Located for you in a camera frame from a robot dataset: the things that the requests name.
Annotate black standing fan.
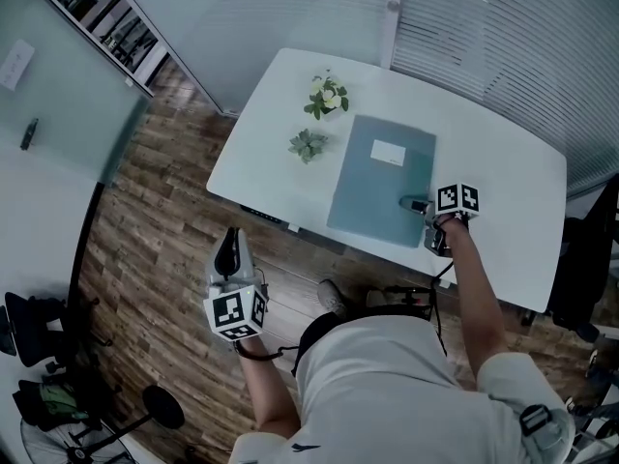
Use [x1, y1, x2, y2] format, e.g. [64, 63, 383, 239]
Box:
[18, 384, 186, 464]

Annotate person's right hand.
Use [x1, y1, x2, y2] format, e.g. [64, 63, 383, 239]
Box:
[431, 212, 469, 235]

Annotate person's right shoe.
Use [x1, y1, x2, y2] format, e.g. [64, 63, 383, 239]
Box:
[366, 288, 402, 308]

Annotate person's shoe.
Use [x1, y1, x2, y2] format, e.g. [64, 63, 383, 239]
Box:
[585, 348, 604, 379]
[366, 288, 402, 308]
[316, 278, 349, 318]

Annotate person's black shorts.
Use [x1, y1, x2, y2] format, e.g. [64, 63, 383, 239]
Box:
[292, 310, 344, 376]

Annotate white paper sign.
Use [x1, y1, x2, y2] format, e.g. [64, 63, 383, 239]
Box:
[0, 39, 36, 90]

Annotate black office chair with armrests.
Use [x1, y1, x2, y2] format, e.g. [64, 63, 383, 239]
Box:
[545, 174, 619, 342]

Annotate person's white shirt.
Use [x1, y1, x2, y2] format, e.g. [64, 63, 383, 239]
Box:
[226, 314, 576, 464]

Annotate person's left forearm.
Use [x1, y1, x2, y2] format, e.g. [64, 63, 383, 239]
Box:
[236, 335, 301, 439]

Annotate frosted glass door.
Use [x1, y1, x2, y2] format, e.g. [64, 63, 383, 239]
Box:
[0, 0, 154, 188]

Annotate white flowering potted plant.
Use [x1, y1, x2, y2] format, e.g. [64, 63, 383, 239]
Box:
[303, 69, 350, 122]

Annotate person's right forearm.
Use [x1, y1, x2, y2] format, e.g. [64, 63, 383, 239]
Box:
[442, 227, 510, 393]

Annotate white desk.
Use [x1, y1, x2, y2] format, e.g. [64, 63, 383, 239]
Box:
[206, 47, 568, 314]

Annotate white metal rack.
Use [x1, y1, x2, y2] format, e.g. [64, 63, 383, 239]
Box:
[570, 403, 619, 464]

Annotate small succulent potted plant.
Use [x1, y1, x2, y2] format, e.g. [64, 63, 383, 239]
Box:
[287, 128, 330, 165]

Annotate black metal chest rig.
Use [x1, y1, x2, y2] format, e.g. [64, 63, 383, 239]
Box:
[384, 285, 436, 323]

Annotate black wrist strap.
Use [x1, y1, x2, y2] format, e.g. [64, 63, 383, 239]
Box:
[233, 340, 286, 361]

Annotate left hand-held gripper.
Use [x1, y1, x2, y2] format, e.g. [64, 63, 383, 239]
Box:
[201, 227, 271, 343]

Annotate person's left shoe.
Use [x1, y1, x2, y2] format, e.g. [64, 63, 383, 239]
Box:
[316, 278, 349, 318]

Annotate black door handle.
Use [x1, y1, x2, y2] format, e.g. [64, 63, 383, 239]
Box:
[19, 117, 40, 152]

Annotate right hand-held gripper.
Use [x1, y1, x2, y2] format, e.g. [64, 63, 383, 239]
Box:
[398, 183, 481, 259]

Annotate black mesh office chair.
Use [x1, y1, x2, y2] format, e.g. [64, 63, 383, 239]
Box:
[0, 291, 115, 374]

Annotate black shoulder strap buckle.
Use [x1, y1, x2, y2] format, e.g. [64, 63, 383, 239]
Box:
[519, 403, 555, 437]

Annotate blue folder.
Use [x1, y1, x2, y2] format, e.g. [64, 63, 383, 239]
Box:
[326, 113, 438, 249]

